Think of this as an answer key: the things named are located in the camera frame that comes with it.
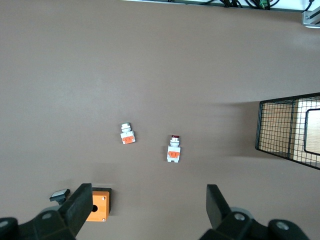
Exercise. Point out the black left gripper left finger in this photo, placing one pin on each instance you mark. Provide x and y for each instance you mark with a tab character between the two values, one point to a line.
75	212

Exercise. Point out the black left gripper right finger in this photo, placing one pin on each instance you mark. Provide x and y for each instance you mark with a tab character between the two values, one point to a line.
217	210

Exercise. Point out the black square-cap push button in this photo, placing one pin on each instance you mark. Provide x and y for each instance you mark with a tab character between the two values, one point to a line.
59	195

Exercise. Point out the small orange grey connector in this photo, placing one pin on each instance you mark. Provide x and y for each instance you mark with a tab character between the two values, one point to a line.
128	136

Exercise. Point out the brown table cover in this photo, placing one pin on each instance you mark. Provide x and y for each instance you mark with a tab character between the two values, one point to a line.
150	75

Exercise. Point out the orange button enclosure box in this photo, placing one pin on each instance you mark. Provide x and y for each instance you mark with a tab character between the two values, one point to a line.
101	205

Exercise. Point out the aluminium table edge bracket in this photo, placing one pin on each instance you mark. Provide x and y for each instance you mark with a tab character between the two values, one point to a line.
311	18

